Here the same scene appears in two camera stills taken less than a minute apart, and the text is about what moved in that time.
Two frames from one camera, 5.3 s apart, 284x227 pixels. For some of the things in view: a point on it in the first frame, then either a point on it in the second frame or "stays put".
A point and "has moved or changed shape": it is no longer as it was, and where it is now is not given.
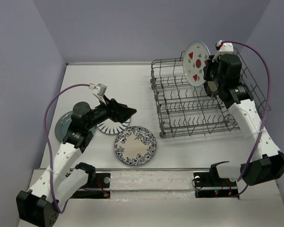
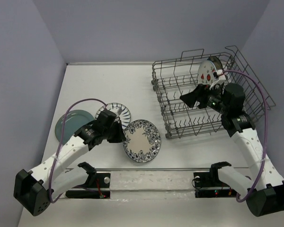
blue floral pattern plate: [135, 145] has moved or changed shape
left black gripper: [118, 108] -> [120, 137]
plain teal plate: [62, 126] stays put
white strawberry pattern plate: [195, 55] has moved or changed shape
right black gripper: [209, 65] -> [199, 94]
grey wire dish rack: [183, 108] stays put
